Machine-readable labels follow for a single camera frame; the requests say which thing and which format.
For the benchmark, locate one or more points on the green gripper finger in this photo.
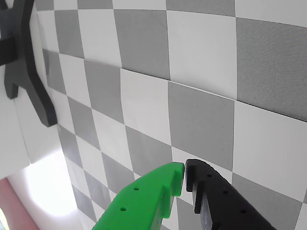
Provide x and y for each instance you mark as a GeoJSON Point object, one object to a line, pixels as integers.
{"type": "Point", "coordinates": [144, 201]}

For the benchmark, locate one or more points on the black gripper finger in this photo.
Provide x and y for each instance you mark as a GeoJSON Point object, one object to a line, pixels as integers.
{"type": "Point", "coordinates": [223, 203]}

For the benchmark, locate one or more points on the grey white checkerboard mat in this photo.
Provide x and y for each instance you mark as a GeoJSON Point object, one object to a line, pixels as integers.
{"type": "Point", "coordinates": [192, 72]}

